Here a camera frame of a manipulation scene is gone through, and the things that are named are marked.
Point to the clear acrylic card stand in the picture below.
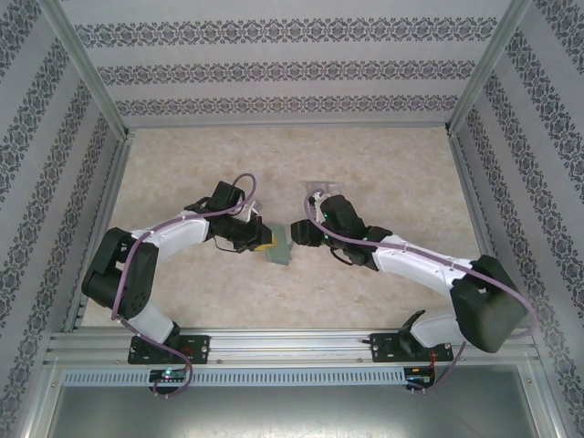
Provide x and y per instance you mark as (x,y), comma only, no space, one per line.
(330,187)

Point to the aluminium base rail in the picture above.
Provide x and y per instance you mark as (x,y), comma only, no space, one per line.
(292,347)

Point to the aluminium back rail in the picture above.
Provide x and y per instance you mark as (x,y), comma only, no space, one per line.
(287,125)

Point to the grey metal panel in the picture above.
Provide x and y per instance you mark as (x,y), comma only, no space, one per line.
(292,410)

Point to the aluminium frame post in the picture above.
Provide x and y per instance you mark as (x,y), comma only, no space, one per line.
(86,68)
(488,68)

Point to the aluminium side rail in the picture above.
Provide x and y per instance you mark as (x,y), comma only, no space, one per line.
(111,182)

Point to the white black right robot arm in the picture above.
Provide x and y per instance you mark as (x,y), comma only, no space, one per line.
(410,260)

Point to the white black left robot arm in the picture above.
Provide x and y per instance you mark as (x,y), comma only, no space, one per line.
(173,232)

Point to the mint green card holder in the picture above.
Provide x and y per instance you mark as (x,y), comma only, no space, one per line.
(279,251)

